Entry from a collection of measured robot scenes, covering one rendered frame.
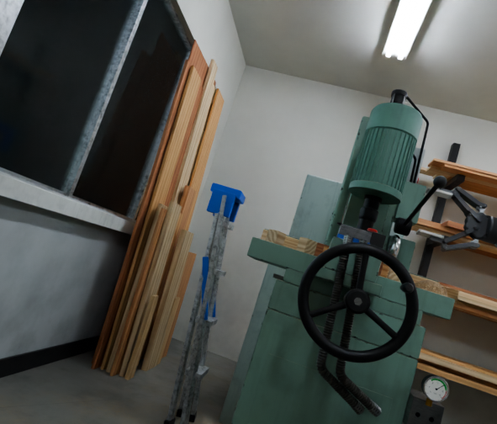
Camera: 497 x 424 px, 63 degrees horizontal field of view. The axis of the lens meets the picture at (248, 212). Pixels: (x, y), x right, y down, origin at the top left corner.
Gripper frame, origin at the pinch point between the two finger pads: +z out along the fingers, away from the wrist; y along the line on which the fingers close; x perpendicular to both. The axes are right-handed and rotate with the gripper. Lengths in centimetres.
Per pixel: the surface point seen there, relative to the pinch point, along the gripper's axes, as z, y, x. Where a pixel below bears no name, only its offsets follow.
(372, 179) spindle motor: 16.4, 8.7, -6.2
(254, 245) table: 45, -24, -4
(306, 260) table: 28.7, -24.0, -4.2
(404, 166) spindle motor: 7.8, 16.9, -7.2
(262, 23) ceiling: 122, 186, -139
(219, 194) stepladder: 81, 11, -70
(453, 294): -17.5, -16.1, -18.6
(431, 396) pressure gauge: -11.9, -48.4, -2.6
